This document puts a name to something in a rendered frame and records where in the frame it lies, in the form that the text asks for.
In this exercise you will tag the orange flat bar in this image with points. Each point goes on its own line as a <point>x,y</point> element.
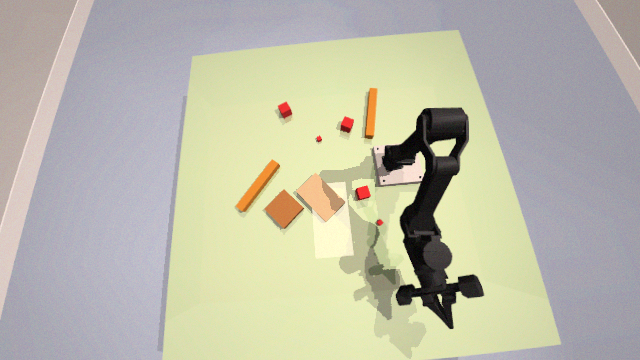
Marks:
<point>257,186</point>
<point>371,114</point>

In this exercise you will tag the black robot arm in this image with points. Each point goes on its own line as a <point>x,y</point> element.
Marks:
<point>421,232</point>

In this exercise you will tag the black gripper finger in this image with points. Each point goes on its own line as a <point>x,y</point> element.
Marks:
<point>447,308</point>
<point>437,309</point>

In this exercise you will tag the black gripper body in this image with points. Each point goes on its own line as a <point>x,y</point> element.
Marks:
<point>432,282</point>

